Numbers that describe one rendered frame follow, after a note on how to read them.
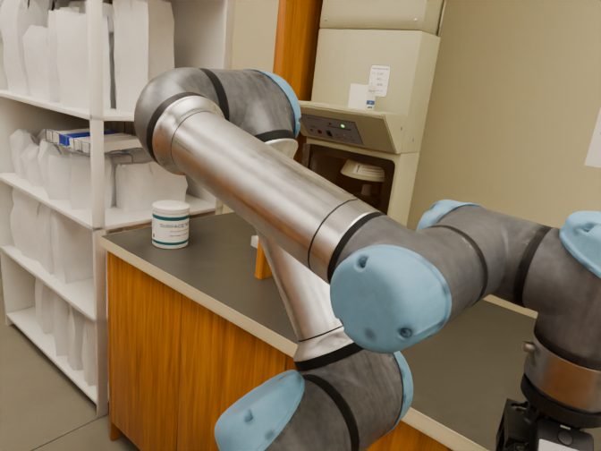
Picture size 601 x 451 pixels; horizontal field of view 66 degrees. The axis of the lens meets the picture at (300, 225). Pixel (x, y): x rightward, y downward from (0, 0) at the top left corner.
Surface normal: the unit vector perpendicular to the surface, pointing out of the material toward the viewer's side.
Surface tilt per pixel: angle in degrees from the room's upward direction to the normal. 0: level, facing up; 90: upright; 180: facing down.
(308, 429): 44
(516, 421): 2
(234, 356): 90
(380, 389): 51
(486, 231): 31
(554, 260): 56
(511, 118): 90
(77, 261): 94
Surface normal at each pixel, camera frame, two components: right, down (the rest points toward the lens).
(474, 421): 0.11, -0.95
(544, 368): -0.94, 0.03
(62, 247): 0.37, 0.26
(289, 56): 0.76, 0.26
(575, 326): -0.72, 0.16
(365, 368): 0.36, -0.27
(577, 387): -0.48, 0.25
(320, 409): 0.36, -0.73
